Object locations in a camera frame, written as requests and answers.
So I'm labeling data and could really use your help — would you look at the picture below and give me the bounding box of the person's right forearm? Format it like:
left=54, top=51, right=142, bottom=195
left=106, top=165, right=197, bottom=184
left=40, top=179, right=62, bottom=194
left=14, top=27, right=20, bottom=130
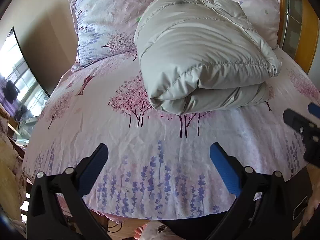
left=306, top=164, right=320, bottom=232

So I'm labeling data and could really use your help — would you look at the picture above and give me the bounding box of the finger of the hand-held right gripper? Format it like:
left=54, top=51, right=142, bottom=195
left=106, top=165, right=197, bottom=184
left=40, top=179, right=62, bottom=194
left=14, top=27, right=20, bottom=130
left=308, top=102, right=320, bottom=116
left=282, top=108, right=317, bottom=141

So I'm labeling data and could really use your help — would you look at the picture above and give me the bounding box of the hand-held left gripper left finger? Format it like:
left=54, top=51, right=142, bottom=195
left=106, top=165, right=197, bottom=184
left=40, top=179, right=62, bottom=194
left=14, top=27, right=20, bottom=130
left=26, top=143, right=112, bottom=240

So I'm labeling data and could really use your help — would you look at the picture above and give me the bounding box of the glass television stand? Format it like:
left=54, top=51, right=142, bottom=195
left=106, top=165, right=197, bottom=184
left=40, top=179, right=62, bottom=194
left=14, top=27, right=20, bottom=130
left=10, top=116, right=47, bottom=146

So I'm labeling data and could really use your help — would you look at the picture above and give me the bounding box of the black floor cable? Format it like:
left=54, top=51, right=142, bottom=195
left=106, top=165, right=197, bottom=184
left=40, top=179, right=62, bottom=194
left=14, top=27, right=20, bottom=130
left=107, top=219, right=127, bottom=234

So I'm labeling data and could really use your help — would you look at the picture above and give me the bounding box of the white down jacket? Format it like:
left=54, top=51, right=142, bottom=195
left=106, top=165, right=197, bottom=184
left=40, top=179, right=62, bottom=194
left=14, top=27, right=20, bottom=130
left=134, top=0, right=283, bottom=115

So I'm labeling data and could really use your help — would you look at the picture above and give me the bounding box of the purple print floral pillow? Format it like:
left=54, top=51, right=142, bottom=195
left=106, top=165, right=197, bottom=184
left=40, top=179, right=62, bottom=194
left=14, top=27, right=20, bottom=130
left=68, top=0, right=173, bottom=67

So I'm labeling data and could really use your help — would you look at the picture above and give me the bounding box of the flat screen television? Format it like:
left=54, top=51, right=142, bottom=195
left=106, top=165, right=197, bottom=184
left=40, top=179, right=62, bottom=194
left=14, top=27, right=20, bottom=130
left=0, top=26, right=51, bottom=122

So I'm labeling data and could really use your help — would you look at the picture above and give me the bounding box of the yellow cloth pile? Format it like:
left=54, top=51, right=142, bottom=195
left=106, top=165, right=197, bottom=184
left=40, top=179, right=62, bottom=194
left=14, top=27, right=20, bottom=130
left=0, top=120, right=28, bottom=210

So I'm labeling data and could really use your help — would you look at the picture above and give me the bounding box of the pink floral pillow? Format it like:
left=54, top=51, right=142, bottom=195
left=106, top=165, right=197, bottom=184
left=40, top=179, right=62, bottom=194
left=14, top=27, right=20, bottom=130
left=167, top=0, right=281, bottom=51

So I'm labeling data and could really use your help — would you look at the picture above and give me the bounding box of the wooden headboard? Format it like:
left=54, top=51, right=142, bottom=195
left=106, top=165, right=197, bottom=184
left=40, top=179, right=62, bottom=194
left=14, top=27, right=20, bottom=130
left=261, top=0, right=320, bottom=77

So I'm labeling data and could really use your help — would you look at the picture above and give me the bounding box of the floral bed sheet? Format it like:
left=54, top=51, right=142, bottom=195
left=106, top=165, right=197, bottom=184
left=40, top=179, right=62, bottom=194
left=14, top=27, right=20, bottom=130
left=22, top=46, right=320, bottom=218

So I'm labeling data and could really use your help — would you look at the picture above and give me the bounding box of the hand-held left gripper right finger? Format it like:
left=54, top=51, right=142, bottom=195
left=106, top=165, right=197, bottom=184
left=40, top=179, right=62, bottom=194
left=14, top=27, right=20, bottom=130
left=207, top=142, right=293, bottom=240

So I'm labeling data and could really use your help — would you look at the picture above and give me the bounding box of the black cloth with white label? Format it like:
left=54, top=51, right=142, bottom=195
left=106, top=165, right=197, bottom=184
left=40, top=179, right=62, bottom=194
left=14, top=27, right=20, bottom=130
left=160, top=166, right=313, bottom=240

